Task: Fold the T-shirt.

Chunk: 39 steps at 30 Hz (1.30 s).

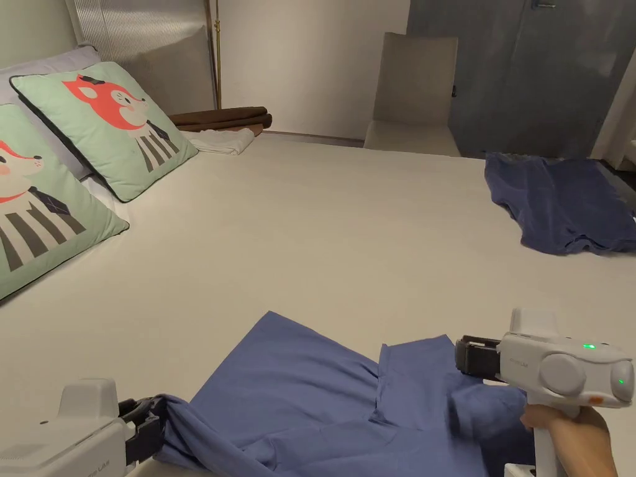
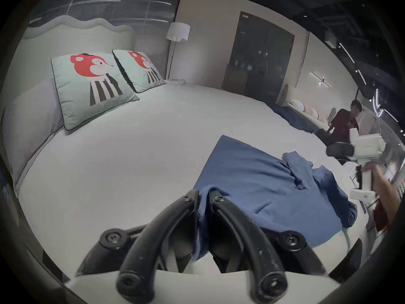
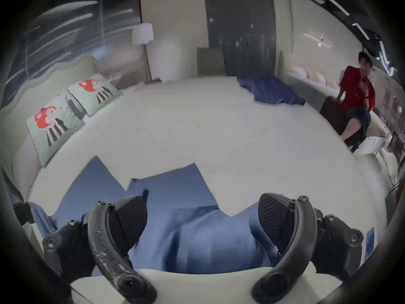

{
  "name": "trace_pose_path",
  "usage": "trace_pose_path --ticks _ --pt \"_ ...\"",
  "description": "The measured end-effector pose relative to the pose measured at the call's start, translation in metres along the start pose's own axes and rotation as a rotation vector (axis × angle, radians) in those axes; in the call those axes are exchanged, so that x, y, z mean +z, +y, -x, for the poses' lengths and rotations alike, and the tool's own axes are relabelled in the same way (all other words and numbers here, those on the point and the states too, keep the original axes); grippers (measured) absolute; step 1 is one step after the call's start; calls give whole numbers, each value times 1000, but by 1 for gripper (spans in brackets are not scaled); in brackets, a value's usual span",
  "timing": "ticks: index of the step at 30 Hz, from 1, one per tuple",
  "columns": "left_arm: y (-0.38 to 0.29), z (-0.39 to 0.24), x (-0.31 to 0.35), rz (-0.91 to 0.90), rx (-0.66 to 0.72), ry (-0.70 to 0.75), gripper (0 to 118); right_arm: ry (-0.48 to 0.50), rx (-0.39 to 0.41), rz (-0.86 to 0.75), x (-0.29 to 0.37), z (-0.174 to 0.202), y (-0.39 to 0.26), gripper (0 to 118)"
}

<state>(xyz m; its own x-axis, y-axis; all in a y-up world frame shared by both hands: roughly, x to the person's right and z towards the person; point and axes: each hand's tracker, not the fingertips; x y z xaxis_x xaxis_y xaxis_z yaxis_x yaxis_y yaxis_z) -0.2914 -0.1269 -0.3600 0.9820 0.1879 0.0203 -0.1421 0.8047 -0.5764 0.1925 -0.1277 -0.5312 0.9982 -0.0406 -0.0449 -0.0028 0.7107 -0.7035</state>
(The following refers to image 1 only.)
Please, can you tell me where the beige upholstered chair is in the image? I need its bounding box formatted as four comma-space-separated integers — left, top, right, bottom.
363, 32, 463, 158

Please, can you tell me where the person's right hand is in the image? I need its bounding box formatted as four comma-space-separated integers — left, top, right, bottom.
519, 404, 612, 443

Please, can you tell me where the person's right forearm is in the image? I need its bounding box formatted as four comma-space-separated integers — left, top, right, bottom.
552, 426, 620, 477

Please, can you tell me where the dark blue garment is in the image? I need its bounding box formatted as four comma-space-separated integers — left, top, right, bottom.
484, 151, 636, 257

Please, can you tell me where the blue shirt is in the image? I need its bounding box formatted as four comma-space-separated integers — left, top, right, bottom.
151, 310, 538, 477

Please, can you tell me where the lavender pillow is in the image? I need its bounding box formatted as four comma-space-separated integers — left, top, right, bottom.
0, 45, 103, 181

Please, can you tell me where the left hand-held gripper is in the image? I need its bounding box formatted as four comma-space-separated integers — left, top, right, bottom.
0, 378, 169, 477

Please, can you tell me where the white pillow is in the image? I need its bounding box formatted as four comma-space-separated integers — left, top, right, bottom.
81, 173, 132, 220

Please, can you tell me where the green fox print cushion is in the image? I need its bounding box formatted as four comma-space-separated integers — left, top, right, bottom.
9, 61, 200, 204
0, 103, 131, 302

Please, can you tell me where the brown folded blanket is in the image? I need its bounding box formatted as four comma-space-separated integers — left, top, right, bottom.
168, 106, 274, 138

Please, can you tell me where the bed with beige sheet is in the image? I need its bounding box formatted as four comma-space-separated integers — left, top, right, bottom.
0, 130, 636, 477

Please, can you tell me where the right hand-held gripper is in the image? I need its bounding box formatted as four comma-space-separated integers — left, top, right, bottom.
454, 307, 636, 477

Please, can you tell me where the white folded cloth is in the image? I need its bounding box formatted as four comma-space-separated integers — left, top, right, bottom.
181, 127, 256, 158

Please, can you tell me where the brass pole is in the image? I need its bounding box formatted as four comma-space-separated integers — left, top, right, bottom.
206, 0, 224, 111

